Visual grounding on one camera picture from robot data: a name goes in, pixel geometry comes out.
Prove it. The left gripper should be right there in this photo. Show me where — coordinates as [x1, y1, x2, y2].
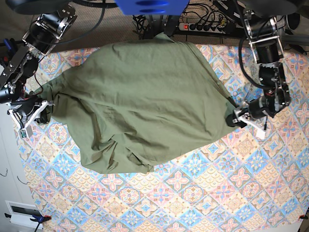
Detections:
[226, 100, 268, 131]

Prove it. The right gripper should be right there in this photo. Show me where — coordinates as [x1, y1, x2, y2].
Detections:
[7, 99, 55, 130]

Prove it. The green t-shirt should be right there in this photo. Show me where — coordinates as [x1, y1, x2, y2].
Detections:
[40, 34, 236, 174]

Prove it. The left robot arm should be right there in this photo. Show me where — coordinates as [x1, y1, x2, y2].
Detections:
[226, 3, 291, 132]

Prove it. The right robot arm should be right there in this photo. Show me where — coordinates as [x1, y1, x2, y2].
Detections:
[0, 3, 77, 138]

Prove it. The patterned tablecloth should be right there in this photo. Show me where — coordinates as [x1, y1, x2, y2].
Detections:
[17, 45, 309, 232]

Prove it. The blue orange clamp top left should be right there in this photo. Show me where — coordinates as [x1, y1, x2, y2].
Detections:
[0, 38, 18, 67]

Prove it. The blue orange clamp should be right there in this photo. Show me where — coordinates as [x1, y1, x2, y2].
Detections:
[4, 212, 52, 224]
[0, 38, 18, 67]

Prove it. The white power strip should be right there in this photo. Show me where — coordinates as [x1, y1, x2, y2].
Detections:
[178, 23, 225, 34]

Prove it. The blue orange clamp bottom left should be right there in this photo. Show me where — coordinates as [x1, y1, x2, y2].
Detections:
[4, 212, 52, 224]

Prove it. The orange clamp bottom right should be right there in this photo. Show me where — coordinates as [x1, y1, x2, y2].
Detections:
[299, 215, 309, 220]

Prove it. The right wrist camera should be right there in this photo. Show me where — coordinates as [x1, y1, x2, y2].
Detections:
[18, 127, 33, 139]

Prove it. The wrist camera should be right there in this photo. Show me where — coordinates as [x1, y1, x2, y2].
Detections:
[18, 127, 33, 139]
[255, 129, 267, 140]

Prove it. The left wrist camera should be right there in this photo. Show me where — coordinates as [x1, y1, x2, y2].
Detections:
[255, 129, 267, 140]

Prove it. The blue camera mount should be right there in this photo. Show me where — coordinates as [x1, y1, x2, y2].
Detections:
[115, 0, 189, 15]

